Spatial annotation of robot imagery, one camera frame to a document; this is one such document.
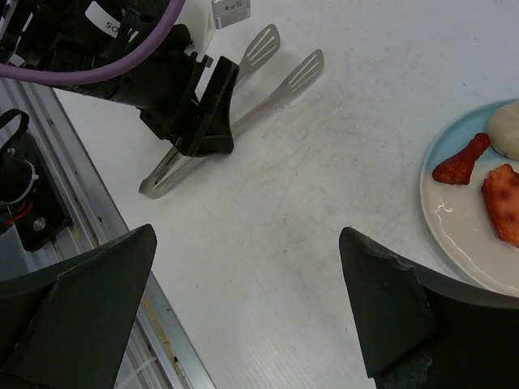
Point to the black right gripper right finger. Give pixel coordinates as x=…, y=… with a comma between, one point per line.
x=418, y=328

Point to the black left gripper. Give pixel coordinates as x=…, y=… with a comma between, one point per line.
x=138, y=53

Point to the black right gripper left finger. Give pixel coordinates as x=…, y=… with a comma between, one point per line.
x=67, y=325

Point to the red fried chicken drumstick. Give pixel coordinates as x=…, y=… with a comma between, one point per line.
x=457, y=169

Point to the white steamed bun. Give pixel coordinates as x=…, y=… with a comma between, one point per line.
x=502, y=128

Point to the orange fried cutlet piece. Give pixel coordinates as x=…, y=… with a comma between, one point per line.
x=500, y=196

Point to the aluminium frame rails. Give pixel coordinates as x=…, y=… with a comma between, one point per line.
x=159, y=353

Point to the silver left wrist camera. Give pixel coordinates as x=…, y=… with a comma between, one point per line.
x=228, y=12

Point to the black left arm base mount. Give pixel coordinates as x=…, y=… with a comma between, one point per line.
x=30, y=199

